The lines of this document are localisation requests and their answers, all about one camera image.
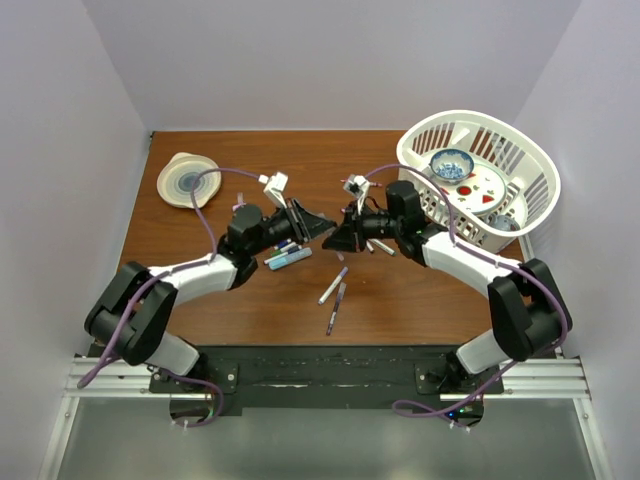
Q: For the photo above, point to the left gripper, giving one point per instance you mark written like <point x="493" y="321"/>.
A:
<point x="312" y="223"/>

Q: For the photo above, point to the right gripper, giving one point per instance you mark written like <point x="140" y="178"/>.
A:
<point x="350" y="235"/>

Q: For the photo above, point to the teal capped white marker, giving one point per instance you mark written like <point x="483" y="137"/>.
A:
<point x="385" y="248"/>

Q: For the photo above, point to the lilac capped white marker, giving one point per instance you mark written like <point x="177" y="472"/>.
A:
<point x="333" y="285"/>

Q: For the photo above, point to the dark purple pen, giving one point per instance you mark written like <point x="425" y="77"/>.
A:
<point x="336" y="306"/>

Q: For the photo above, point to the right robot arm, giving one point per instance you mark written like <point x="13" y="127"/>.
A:
<point x="527" y="312"/>

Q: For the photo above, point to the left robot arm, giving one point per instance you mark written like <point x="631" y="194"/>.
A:
<point x="131" y="316"/>

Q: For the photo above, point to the blue capped white marker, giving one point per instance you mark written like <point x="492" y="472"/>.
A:
<point x="283" y="244"/>

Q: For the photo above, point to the dark blue white marker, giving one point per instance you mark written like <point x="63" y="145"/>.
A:
<point x="271" y="260"/>

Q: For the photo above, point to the light blue highlighter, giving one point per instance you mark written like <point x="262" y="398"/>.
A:
<point x="291" y="259"/>

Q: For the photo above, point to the green capped white marker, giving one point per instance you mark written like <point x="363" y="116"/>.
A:
<point x="286" y="249"/>

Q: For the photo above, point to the blue white bowl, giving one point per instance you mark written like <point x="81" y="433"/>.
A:
<point x="452" y="165"/>

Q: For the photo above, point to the cream swirl plate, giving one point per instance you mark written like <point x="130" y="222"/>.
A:
<point x="181" y="177"/>

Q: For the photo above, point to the white fruit pattern plate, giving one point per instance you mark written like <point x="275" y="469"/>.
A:
<point x="483" y="192"/>

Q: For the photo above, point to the grey patterned cup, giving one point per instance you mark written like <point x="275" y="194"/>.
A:
<point x="504" y="223"/>

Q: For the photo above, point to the white laundry basket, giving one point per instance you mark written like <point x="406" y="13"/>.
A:
<point x="532" y="179"/>

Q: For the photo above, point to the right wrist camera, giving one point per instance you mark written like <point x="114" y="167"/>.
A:
<point x="358" y="186"/>

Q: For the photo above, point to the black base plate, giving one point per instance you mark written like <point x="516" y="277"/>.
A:
<point x="332" y="377"/>

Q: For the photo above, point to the aluminium rail frame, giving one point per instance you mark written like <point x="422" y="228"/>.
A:
<point x="536" y="424"/>

